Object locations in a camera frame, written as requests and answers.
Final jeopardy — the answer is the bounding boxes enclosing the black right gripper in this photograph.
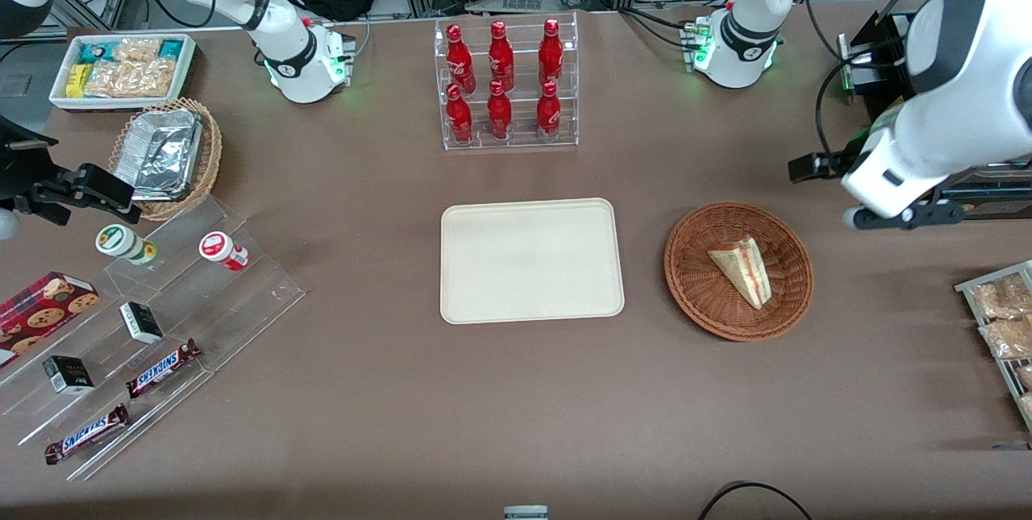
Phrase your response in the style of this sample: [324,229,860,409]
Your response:
[0,117,143,227]

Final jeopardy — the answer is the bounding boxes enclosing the triangular sandwich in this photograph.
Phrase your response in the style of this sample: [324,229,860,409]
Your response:
[708,236,773,310]

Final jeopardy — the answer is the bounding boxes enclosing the light wicker basket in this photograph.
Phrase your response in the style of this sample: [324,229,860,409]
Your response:
[108,98,223,223]

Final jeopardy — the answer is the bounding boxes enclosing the brown wicker basket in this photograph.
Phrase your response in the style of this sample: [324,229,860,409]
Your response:
[664,202,814,342]

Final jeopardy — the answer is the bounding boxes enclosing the beige rectangular tray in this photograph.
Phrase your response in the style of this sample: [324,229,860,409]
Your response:
[439,198,626,325]

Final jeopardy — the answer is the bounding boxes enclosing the green lid cup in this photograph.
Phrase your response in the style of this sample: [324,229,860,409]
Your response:
[95,224,159,268]

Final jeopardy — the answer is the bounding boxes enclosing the stack of foil trays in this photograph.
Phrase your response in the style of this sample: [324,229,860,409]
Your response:
[113,108,203,201]

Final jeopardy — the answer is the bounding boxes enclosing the white plastic snack bin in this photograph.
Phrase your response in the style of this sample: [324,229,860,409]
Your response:
[48,33,198,112]

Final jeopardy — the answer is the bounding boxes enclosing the black wrist connector block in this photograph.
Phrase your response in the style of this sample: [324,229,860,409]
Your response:
[789,152,849,184]

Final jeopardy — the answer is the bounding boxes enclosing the clear bag of crackers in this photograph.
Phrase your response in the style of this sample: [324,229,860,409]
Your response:
[84,60,177,98]
[112,38,163,66]

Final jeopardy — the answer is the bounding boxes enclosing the black hot food display case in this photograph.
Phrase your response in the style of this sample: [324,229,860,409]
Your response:
[837,0,1032,223]

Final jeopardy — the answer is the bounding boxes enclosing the red lid cup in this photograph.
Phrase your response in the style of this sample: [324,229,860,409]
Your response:
[199,231,250,272]

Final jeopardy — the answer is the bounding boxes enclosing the red cookie box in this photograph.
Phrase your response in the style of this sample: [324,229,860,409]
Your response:
[0,272,101,368]

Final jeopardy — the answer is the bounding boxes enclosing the small black box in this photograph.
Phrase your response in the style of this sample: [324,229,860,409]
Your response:
[42,356,96,397]
[119,302,164,345]

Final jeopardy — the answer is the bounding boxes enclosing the clear acrylic stepped stand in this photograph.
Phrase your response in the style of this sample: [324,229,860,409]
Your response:
[0,193,306,483]

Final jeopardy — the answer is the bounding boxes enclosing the snickers bar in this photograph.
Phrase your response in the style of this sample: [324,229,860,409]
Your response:
[125,339,203,400]
[44,403,131,466]

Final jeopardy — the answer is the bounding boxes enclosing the red cola bottle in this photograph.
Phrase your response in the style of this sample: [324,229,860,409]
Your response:
[536,81,563,141]
[539,19,564,87]
[489,21,515,92]
[446,24,477,95]
[446,84,474,145]
[487,80,514,141]

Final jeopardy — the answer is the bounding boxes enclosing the clear acrylic bottle rack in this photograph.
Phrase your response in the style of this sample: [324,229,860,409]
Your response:
[434,12,581,152]

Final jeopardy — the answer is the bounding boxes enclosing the grey wire rack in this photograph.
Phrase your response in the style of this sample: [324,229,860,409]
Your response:
[955,260,1032,434]

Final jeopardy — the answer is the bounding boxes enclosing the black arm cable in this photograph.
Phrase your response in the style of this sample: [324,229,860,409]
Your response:
[814,38,916,156]

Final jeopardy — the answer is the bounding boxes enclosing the black table cable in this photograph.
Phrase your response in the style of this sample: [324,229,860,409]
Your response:
[697,480,816,520]

